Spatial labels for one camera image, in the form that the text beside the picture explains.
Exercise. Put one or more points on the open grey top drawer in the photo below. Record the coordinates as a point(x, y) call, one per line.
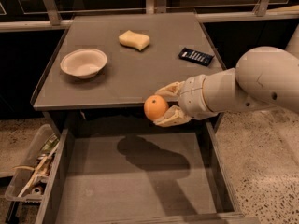
point(125, 171)

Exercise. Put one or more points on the white paper bowl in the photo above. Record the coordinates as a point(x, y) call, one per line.
point(83, 63)

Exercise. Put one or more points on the grey cabinet counter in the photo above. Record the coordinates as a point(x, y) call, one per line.
point(130, 75)

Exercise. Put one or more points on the clear plastic bin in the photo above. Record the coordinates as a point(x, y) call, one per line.
point(31, 177)

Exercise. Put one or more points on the dark blue snack packet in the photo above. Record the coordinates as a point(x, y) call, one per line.
point(195, 56)

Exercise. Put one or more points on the yellow sponge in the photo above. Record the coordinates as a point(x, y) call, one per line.
point(134, 40)

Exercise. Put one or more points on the orange fruit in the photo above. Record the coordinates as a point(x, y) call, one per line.
point(155, 106)

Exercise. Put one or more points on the metal railing frame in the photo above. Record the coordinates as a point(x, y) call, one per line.
point(26, 15)

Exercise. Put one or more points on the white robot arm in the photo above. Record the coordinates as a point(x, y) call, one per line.
point(264, 77)

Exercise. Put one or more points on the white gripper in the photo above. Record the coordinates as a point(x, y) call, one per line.
point(192, 97)

